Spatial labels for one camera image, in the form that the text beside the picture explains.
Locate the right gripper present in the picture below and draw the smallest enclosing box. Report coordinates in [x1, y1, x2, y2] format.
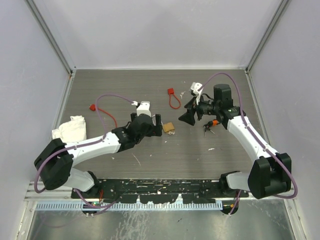
[178, 93, 220, 126]

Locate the red cable padlock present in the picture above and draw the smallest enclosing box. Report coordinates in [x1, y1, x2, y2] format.
[89, 104, 118, 133]
[166, 87, 181, 110]

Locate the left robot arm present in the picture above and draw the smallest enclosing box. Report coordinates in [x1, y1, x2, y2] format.
[34, 113, 163, 198]

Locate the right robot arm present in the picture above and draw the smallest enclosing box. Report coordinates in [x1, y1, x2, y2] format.
[179, 82, 292, 199]

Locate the black orange key bunch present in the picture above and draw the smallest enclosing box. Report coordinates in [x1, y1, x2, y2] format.
[203, 119, 221, 136]

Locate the brass padlock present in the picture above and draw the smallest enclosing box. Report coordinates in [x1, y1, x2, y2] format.
[162, 122, 175, 135]

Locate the white cloth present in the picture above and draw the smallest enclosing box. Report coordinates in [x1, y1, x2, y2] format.
[51, 115, 87, 143]

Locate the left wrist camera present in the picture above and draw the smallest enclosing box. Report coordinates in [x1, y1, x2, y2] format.
[131, 101, 152, 117]

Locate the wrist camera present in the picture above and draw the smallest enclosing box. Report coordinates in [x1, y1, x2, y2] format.
[189, 82, 203, 105]
[131, 101, 152, 117]

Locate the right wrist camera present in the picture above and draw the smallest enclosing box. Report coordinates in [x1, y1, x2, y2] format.
[189, 82, 203, 105]

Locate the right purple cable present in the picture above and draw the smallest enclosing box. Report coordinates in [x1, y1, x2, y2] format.
[199, 72, 299, 200]

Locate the purple cable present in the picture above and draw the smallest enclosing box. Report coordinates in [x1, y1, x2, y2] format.
[34, 94, 140, 194]
[199, 72, 299, 200]

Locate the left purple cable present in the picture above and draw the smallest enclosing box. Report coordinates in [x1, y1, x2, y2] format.
[34, 94, 140, 194]

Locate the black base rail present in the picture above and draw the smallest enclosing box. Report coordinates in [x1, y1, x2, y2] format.
[81, 178, 239, 204]

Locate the slotted cable duct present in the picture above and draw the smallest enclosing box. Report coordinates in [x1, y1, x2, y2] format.
[35, 200, 223, 211]

